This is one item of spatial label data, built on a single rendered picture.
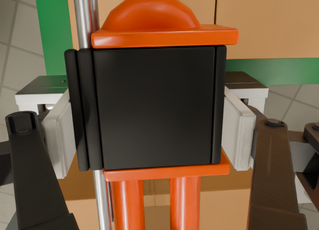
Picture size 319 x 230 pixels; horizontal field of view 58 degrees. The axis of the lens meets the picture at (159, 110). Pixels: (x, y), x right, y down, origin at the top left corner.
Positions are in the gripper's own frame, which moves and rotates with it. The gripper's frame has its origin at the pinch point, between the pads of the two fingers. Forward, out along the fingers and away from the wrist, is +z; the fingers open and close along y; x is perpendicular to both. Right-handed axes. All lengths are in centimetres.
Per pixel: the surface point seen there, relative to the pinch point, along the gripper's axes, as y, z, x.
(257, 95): 33, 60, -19
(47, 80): -29, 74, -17
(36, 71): -48, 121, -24
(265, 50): 37, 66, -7
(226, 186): 14.7, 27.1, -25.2
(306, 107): 88, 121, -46
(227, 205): 14.9, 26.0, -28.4
